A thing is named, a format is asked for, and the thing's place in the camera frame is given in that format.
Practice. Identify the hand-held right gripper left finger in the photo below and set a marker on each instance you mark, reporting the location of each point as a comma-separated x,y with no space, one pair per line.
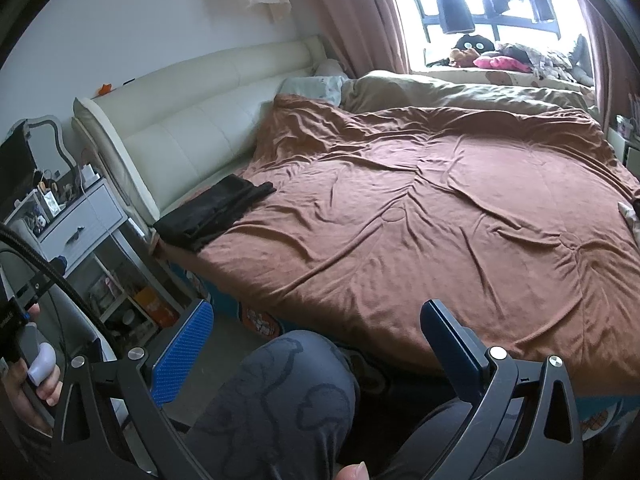
182,350

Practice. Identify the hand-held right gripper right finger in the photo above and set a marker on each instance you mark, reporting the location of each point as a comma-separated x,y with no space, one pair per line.
452,355

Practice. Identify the black shirt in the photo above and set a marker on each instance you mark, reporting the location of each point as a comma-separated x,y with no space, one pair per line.
215,210

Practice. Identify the person's left hand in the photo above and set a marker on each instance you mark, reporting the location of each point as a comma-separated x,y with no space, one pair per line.
35,390

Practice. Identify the person's right hand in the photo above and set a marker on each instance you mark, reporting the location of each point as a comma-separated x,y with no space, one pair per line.
352,474

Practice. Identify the orange box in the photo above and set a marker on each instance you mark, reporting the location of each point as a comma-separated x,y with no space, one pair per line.
156,306

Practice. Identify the cartoon printed bed sheet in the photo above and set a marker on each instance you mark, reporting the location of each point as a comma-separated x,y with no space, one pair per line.
255,322

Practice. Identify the clear acrylic organizer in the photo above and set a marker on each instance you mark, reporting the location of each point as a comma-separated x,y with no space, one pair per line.
35,210

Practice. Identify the white nightstand with drawer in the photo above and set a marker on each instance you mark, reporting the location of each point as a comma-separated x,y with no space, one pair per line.
95,240

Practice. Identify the person's left leg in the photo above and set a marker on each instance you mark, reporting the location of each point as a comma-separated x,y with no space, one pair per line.
275,400

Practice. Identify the brown blanket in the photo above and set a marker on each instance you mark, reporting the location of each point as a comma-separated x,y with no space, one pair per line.
425,220

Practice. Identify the white framed mirror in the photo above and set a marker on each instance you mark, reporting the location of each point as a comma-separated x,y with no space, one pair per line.
30,150

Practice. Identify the cream padded headboard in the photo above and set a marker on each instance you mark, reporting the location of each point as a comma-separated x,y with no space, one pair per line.
190,115

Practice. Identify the small orange item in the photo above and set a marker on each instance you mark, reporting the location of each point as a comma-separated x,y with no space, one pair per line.
105,89

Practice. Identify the beige duvet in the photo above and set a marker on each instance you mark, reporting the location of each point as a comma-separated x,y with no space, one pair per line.
450,92

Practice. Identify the small white nightstand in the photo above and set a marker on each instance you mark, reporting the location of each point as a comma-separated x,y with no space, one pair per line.
627,142

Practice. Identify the pale blue pillow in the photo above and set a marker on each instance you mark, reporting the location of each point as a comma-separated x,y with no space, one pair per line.
315,89

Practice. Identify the pink cloth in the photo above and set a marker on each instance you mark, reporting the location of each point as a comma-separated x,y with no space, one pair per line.
500,62

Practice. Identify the brown plush toy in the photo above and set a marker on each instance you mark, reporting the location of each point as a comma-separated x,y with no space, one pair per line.
457,56

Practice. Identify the pink pillow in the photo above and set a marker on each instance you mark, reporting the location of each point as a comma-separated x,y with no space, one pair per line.
330,67

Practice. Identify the black plush toy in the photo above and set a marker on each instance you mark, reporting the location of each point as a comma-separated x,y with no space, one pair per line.
472,42

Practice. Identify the grey cloth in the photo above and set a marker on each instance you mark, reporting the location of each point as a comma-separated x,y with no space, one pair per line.
580,57

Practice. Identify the pink curtain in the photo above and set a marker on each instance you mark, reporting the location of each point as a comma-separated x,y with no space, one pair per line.
610,55
350,15

